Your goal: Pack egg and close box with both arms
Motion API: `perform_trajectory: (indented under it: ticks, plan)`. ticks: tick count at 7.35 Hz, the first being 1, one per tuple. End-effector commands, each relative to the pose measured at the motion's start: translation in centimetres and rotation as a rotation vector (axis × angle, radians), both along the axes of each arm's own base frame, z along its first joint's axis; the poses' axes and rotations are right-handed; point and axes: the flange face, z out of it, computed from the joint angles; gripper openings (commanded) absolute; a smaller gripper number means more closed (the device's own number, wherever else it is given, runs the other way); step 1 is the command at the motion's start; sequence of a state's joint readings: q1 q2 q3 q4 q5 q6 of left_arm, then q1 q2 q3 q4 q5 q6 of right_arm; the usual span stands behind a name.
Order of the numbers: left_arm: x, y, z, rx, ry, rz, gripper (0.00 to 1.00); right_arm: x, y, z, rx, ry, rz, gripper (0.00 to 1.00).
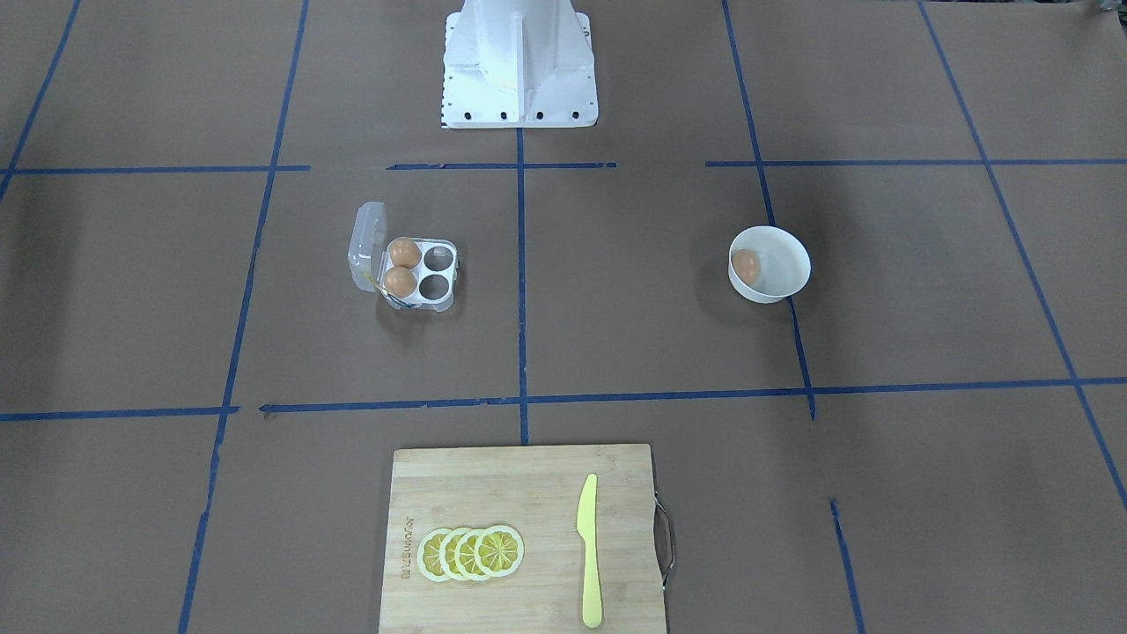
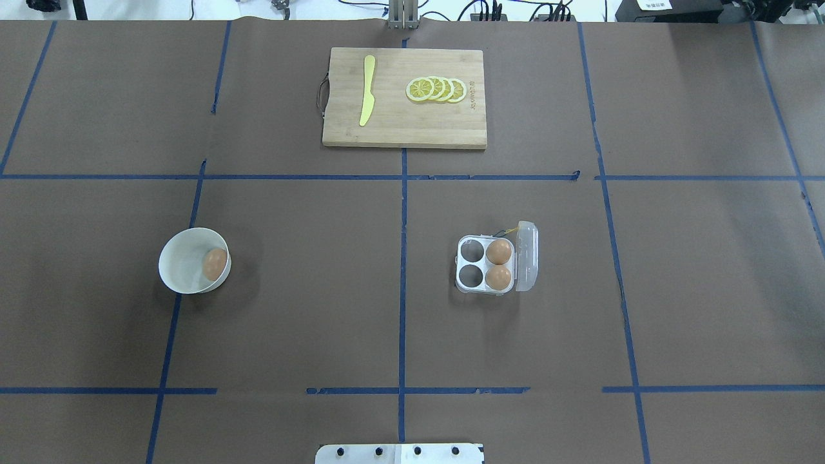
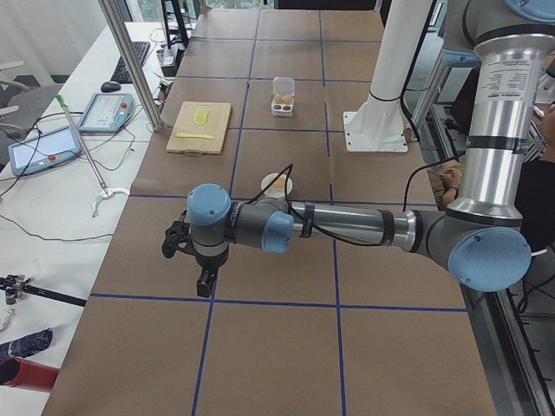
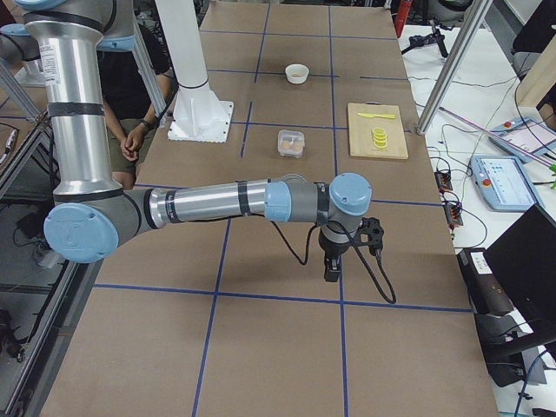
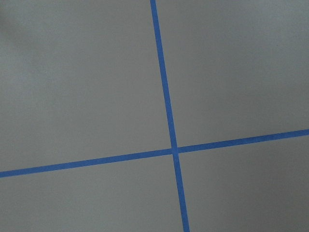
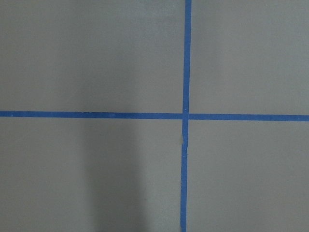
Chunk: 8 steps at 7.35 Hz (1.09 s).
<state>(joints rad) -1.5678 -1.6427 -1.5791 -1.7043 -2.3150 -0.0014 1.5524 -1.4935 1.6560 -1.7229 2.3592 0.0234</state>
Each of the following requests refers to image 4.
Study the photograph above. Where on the blue teach pendant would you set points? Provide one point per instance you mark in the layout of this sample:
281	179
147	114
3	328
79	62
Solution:
534	137
503	183

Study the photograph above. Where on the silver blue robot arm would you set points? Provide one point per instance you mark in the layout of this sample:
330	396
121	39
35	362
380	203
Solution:
20	52
93	215

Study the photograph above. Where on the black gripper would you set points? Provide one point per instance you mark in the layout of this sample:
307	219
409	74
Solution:
334	249

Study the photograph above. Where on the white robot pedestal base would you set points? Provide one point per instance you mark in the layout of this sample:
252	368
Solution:
198	115

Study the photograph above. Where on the orange electronics board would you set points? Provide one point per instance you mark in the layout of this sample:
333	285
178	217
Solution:
443	180

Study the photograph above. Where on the aluminium frame post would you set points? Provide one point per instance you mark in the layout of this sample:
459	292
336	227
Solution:
475	16

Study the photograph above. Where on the white round bowl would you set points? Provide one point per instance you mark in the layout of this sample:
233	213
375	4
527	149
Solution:
296	73

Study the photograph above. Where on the seated person in black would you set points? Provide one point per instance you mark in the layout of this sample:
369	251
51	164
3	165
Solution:
130	116

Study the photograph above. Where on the clear plastic egg box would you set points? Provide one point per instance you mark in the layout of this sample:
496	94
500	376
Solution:
290	143

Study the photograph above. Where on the wooden cutting board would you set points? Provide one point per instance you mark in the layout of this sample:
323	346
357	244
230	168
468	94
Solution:
360	134

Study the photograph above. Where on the black tripod clamp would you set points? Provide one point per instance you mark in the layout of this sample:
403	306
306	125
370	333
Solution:
435	37

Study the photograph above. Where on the yellow plastic knife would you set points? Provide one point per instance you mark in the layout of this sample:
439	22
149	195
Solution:
373	115

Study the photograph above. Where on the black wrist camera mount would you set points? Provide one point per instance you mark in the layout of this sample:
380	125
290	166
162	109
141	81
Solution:
370	234

